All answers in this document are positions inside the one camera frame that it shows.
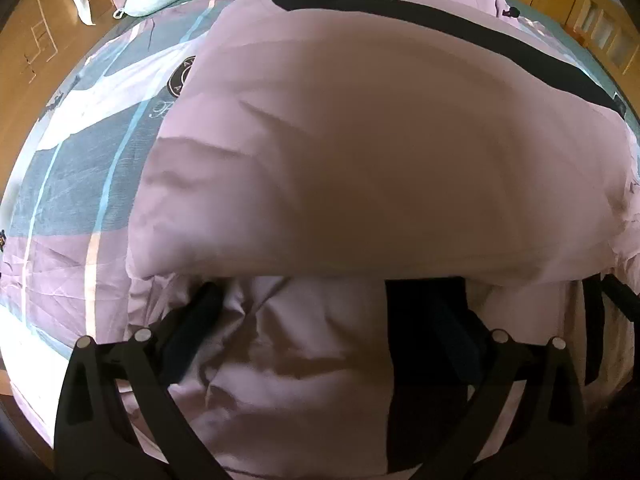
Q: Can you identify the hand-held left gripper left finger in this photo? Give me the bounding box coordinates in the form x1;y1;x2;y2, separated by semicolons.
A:
52;281;227;480

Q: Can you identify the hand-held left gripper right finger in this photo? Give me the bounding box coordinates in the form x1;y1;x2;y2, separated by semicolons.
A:
385;279;589;480

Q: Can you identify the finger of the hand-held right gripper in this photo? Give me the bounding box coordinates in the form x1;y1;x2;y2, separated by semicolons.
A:
581;272;640;387

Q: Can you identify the pink hooded jacket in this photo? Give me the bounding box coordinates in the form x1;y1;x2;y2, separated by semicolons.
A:
125;0;640;480

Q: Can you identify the plaid pink grey blanket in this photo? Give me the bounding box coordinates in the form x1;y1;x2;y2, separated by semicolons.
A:
0;0;261;441

